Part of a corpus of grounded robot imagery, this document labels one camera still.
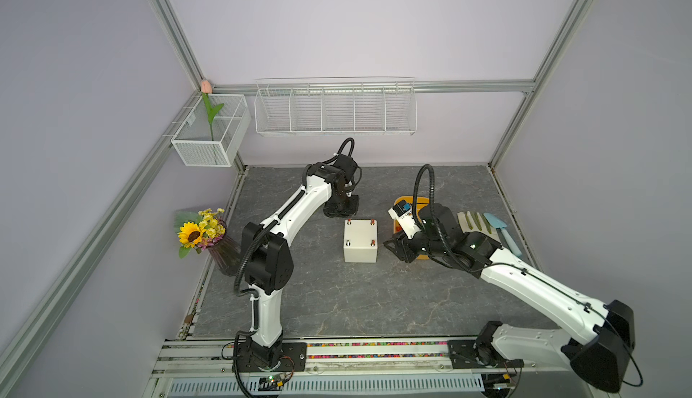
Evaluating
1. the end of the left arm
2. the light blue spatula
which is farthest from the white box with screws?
the light blue spatula

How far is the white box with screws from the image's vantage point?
86cm

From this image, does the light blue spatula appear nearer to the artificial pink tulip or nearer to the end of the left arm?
the end of the left arm

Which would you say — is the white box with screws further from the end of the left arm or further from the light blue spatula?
the light blue spatula

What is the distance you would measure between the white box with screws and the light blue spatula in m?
0.47

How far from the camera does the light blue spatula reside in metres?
0.95

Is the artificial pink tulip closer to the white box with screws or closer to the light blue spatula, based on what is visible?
the white box with screws

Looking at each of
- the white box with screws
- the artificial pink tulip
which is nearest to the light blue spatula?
the white box with screws
